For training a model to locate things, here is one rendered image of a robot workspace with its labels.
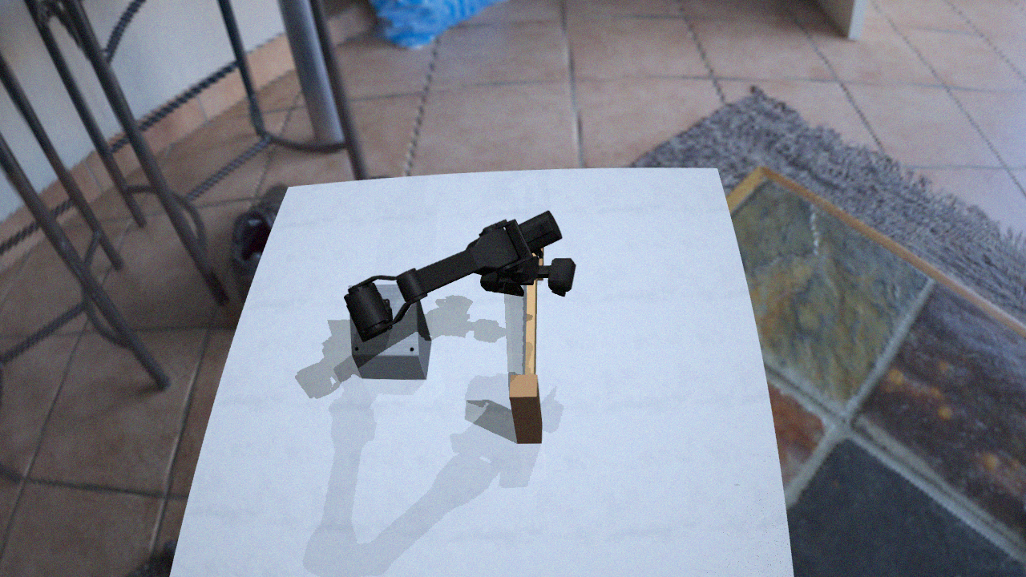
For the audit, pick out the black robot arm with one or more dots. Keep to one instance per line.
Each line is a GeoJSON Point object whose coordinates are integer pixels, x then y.
{"type": "Point", "coordinates": [496, 249]}

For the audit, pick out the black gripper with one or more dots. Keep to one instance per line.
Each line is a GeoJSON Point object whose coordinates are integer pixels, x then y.
{"type": "Point", "coordinates": [560, 276]}

